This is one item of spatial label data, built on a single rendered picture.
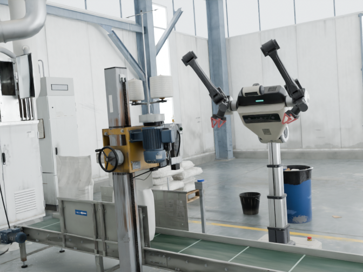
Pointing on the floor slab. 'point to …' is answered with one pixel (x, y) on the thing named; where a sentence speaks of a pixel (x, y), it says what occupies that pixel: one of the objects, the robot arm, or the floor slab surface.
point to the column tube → (118, 182)
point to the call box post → (202, 211)
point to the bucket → (250, 202)
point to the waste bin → (298, 193)
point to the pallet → (194, 196)
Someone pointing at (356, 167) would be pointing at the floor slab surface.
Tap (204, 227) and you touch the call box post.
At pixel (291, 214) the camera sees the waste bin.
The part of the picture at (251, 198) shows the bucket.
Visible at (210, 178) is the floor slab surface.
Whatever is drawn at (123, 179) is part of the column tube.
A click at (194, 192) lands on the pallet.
